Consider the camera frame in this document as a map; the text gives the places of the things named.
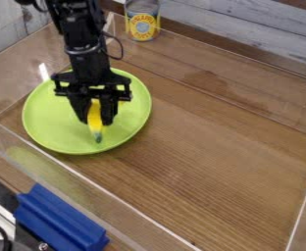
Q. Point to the yellow toy banana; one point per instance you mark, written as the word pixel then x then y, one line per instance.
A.
pixel 95 121

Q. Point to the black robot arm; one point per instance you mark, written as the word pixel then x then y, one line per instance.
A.
pixel 79 20

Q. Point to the blue plastic clamp block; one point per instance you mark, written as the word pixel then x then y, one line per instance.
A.
pixel 57 223

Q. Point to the clear acrylic corner bracket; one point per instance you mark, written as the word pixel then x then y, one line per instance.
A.
pixel 108 29

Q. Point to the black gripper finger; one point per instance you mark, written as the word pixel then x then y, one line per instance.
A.
pixel 80 103
pixel 108 108

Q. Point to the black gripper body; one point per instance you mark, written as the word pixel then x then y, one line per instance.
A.
pixel 91 79

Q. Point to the yellow labelled tin can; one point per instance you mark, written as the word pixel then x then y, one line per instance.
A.
pixel 142 19

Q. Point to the green round plate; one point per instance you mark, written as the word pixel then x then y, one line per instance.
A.
pixel 53 126

